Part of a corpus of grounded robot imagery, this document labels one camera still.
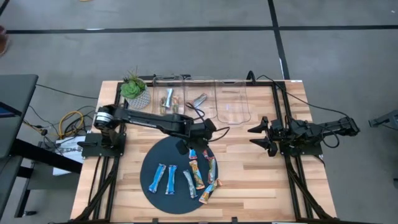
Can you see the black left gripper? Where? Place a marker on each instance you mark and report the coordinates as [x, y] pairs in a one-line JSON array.
[[200, 133]]

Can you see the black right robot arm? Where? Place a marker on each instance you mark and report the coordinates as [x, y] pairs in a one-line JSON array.
[[335, 126]]

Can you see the green orange granola bar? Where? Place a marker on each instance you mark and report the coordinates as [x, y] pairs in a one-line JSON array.
[[162, 104]]

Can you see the dark silver granola bar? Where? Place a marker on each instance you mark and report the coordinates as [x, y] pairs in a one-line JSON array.
[[200, 100]]

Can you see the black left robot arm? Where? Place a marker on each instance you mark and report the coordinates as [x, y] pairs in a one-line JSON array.
[[149, 119]]

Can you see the silver wrapper granola bar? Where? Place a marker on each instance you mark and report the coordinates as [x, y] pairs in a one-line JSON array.
[[169, 98]]

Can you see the orange red granola bar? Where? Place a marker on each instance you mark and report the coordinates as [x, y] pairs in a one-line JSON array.
[[176, 104]]

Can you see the succulent in triangle-pattern pot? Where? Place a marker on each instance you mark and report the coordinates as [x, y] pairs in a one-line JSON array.
[[133, 88]]

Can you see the dark grey desk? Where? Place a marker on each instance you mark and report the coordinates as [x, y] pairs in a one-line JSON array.
[[15, 109]]

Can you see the black metal rig frame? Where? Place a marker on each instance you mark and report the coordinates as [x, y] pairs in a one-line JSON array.
[[267, 83]]

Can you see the white paper sheet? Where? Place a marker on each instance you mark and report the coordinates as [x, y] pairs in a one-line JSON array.
[[68, 141]]

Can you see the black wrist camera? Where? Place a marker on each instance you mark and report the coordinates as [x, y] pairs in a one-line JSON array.
[[276, 124], [210, 124]]

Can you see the green wrapper granola bar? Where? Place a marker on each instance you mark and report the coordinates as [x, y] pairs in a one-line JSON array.
[[211, 170]]

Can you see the small light blue granola bar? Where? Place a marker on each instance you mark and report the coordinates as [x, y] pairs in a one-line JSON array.
[[192, 154]]

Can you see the orange Chex snack bag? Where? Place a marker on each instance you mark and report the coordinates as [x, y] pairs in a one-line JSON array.
[[209, 191]]

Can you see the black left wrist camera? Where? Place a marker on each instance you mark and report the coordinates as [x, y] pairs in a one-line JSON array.
[[210, 124]]

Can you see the red wrapper granola bar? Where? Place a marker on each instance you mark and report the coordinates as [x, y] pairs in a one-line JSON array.
[[205, 154]]

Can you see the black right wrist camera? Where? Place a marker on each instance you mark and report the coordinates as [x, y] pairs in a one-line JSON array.
[[276, 124]]

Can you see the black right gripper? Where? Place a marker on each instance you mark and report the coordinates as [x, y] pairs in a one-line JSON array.
[[279, 139]]

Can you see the round dark blue woven placemat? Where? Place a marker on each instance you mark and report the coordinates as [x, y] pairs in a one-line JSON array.
[[174, 202]]

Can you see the clear plastic bin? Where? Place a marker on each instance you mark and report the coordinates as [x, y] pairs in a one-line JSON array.
[[158, 90], [233, 105], [205, 112]]

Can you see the grey metal stand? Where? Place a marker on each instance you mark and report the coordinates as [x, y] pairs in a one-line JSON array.
[[387, 119]]

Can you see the orange peanut butter granola bar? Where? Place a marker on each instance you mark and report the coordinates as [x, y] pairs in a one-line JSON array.
[[196, 175]]

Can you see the blue wrapper granola bar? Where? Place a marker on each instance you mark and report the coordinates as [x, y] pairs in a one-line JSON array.
[[171, 179], [157, 178]]

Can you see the purple oatmeal raisin granola bar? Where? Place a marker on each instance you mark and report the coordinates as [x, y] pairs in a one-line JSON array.
[[190, 184]]

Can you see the person's shoe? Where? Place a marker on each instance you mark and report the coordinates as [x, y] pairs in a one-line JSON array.
[[3, 40]]

